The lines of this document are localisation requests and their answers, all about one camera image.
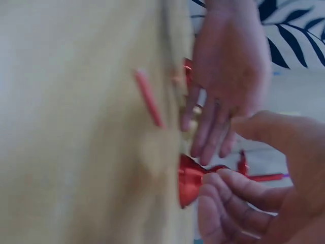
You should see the shiny red ribbon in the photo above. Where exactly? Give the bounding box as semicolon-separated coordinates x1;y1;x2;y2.
177;149;290;209

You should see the pink stick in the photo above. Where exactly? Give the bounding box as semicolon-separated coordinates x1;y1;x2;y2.
133;68;166;129

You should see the small red ribbon piece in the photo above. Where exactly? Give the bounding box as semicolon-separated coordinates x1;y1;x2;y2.
182;57;197;88

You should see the person's right hand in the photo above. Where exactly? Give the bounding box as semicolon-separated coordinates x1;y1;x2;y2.
197;110;325;244

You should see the person's left hand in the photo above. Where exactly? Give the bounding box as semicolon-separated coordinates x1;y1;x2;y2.
180;0;272;166

